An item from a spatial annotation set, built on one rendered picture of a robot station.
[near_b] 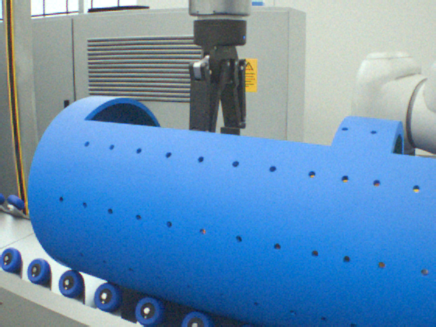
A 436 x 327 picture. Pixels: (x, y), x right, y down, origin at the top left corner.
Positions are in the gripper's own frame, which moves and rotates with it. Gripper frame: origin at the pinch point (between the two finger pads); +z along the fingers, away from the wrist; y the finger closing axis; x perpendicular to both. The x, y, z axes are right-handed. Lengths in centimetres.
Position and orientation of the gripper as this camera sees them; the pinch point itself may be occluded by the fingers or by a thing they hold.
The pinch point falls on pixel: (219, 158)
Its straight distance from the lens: 70.5
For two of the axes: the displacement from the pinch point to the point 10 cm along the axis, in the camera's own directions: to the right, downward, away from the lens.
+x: 8.9, 1.2, -4.4
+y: -4.6, 2.3, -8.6
